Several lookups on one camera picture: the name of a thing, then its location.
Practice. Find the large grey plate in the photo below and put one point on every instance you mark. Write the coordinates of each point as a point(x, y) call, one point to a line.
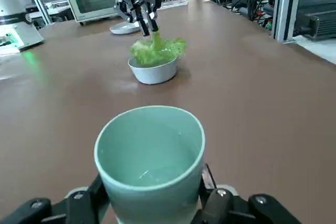
point(123, 30)

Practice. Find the light green cup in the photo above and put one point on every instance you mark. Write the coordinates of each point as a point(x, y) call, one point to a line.
point(149, 195)

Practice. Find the small grey bowl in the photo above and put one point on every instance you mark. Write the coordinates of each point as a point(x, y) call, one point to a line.
point(155, 74)

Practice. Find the green lettuce leaf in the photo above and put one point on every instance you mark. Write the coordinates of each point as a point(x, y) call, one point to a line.
point(157, 51)

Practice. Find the aluminium frame post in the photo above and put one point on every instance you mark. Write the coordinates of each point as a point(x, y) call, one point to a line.
point(284, 6)

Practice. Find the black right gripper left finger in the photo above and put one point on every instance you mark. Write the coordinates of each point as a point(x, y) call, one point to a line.
point(78, 208)

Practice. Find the black equipment case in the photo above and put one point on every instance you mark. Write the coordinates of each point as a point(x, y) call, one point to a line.
point(315, 22)

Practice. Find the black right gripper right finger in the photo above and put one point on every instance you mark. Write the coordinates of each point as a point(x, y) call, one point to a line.
point(220, 208)

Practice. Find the white toaster oven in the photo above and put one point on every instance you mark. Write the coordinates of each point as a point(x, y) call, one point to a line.
point(89, 6)

